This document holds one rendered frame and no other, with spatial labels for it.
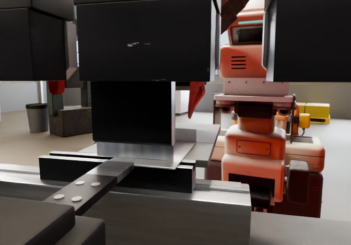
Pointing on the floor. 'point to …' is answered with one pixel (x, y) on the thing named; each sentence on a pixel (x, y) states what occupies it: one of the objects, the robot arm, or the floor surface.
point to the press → (86, 127)
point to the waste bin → (37, 117)
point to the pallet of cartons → (316, 112)
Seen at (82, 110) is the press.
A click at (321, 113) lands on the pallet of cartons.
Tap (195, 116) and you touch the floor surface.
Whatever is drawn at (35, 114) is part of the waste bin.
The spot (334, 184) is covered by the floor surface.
